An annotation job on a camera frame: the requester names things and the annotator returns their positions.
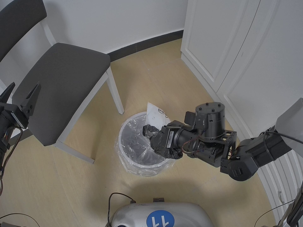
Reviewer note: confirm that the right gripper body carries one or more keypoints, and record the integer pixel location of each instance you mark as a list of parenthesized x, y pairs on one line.
[(180, 138)]

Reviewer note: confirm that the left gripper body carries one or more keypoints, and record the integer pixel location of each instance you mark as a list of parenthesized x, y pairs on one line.
[(9, 117)]

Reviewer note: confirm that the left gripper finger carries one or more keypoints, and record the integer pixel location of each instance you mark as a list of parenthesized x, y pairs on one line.
[(6, 97), (27, 109)]

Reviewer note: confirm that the black plastic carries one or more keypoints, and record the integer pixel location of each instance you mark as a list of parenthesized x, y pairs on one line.
[(161, 145)]

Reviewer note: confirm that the white printed paper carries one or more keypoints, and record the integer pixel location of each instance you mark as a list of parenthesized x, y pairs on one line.
[(153, 115)]

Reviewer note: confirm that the clear plastic bag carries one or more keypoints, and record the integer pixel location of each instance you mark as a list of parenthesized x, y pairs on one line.
[(132, 167)]

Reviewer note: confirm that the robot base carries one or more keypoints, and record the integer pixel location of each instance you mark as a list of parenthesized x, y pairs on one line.
[(161, 214)]

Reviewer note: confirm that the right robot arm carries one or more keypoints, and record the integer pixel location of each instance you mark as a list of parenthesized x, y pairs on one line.
[(246, 150)]

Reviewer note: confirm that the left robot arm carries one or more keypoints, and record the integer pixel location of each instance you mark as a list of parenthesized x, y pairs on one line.
[(3, 142)]

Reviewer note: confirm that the white trash bin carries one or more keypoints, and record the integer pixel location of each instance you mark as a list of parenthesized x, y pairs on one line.
[(123, 150)]

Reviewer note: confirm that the grey and white chair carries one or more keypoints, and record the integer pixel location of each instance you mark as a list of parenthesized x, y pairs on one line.
[(66, 79)]

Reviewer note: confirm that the white wardrobe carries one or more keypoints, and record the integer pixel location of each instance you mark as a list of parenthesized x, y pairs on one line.
[(236, 44)]

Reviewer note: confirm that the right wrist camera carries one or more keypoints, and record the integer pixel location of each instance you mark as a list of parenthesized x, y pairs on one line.
[(189, 118)]

